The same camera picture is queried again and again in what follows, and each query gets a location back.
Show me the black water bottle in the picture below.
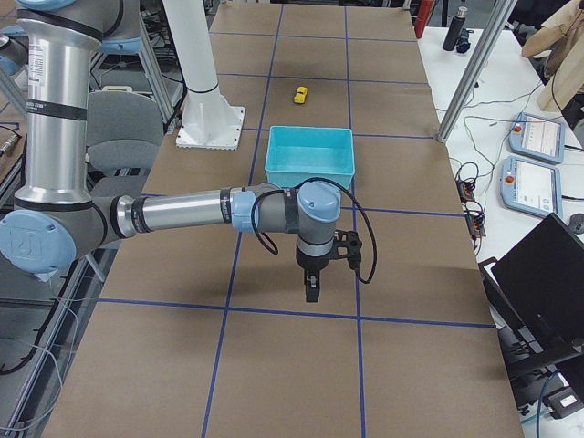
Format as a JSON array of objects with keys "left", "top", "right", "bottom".
[{"left": 442, "top": 5, "right": 468, "bottom": 51}]

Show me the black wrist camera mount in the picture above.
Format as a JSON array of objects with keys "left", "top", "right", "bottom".
[{"left": 330, "top": 230, "right": 362, "bottom": 273}]

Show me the aluminium frame post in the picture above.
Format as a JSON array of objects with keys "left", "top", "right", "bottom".
[{"left": 436, "top": 0, "right": 517, "bottom": 143}]

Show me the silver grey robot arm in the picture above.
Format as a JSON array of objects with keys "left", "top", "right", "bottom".
[{"left": 1, "top": 1, "right": 340, "bottom": 302}]

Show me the yellow beetle toy car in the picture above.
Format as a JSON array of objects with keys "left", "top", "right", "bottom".
[{"left": 293, "top": 86, "right": 308, "bottom": 105}]

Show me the teach pendant tablet near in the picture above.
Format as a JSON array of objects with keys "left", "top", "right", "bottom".
[{"left": 500, "top": 156, "right": 563, "bottom": 218}]

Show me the teach pendant tablet far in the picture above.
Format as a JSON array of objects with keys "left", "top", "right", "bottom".
[{"left": 508, "top": 111, "right": 566, "bottom": 164}]

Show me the black laptop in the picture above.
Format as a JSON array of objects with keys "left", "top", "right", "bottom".
[{"left": 491, "top": 214, "right": 583, "bottom": 392}]

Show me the teach pendant tablet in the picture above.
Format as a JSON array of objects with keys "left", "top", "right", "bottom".
[
  {"left": 508, "top": 111, "right": 566, "bottom": 164},
  {"left": 500, "top": 156, "right": 563, "bottom": 218}
]

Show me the grey office chair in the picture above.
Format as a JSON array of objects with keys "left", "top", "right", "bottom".
[{"left": 86, "top": 90, "right": 165, "bottom": 198}]

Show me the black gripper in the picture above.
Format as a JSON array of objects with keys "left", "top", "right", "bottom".
[{"left": 296, "top": 248, "right": 329, "bottom": 303}]

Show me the teal plastic bin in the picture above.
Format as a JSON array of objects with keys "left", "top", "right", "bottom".
[{"left": 265, "top": 126, "right": 355, "bottom": 189}]

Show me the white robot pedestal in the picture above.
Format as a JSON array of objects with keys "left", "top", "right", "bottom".
[{"left": 163, "top": 0, "right": 245, "bottom": 150}]

